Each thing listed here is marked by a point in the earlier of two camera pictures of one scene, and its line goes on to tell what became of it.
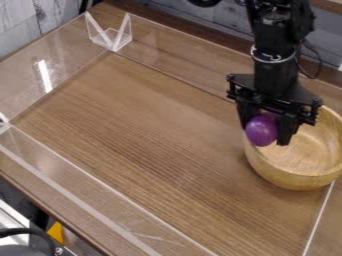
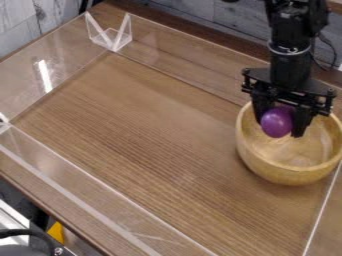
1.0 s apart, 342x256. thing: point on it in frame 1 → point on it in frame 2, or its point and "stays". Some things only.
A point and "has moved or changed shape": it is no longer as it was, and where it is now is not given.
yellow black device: (56, 231) stays
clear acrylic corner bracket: (111, 38) stays
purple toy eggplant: (262, 129) has moved or changed shape
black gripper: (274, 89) → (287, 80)
